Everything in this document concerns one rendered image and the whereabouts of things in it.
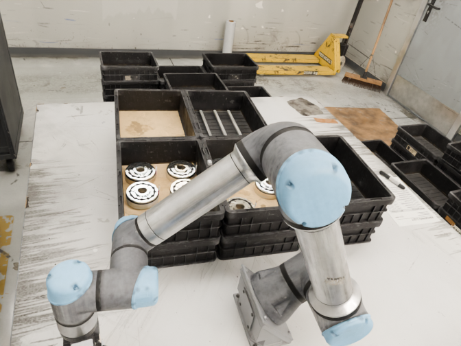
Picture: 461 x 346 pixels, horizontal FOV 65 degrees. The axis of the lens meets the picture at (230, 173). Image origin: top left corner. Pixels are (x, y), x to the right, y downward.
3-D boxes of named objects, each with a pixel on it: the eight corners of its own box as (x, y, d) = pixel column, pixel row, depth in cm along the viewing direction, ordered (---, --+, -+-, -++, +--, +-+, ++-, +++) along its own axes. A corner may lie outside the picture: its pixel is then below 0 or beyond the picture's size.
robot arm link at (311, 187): (350, 291, 96) (313, 115, 65) (380, 342, 84) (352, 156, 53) (307, 307, 96) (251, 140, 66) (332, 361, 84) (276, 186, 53)
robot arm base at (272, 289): (287, 327, 102) (317, 309, 101) (268, 323, 90) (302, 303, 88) (263, 279, 111) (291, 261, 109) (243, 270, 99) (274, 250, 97)
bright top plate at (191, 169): (197, 177, 128) (197, 176, 127) (169, 179, 125) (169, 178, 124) (192, 160, 135) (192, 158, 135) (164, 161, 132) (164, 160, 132)
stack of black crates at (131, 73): (151, 103, 312) (152, 51, 285) (158, 121, 290) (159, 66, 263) (103, 104, 298) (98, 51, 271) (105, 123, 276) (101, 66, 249)
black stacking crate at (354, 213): (383, 223, 129) (396, 200, 122) (309, 231, 121) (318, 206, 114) (332, 158, 158) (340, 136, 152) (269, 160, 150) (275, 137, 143)
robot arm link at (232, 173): (282, 93, 74) (99, 220, 81) (302, 114, 65) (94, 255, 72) (306, 132, 80) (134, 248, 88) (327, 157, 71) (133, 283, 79)
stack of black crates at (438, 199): (446, 239, 227) (476, 199, 206) (409, 248, 217) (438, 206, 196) (403, 197, 256) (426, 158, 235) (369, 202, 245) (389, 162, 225)
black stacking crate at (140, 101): (197, 163, 142) (199, 139, 135) (117, 167, 133) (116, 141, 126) (181, 112, 171) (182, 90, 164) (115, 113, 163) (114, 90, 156)
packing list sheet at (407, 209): (444, 220, 152) (444, 220, 152) (401, 229, 145) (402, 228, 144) (392, 173, 176) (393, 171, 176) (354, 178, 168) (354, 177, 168)
